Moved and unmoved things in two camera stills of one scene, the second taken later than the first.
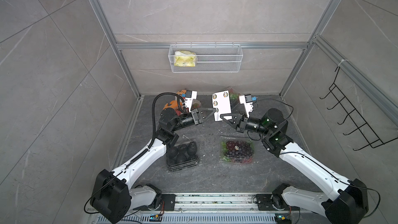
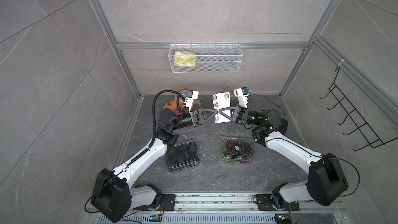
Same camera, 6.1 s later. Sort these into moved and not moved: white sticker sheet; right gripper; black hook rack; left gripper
Moved: right gripper
Not moved: white sticker sheet; black hook rack; left gripper
